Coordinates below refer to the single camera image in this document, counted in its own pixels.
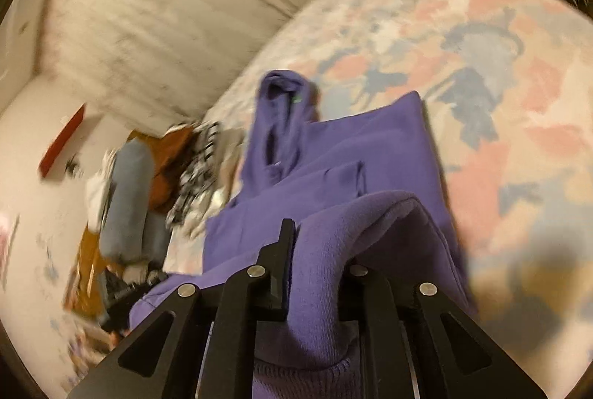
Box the purple hoodie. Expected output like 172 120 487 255
127 67 478 399

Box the wooden headboard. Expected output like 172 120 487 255
62 227 123 320

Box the grey blue pillow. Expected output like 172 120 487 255
99 139 171 267

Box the white towel on pillow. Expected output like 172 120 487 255
85 149 117 233

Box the brown folded garment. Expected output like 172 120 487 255
127 126 197 214

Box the black white checkered garment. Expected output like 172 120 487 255
166 122 221 230

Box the white shiny folded jacket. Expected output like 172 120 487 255
182 128 244 241

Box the pastel floral bed blanket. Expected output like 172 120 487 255
206 0 592 398

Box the red wall shelf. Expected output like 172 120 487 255
38 104 86 179

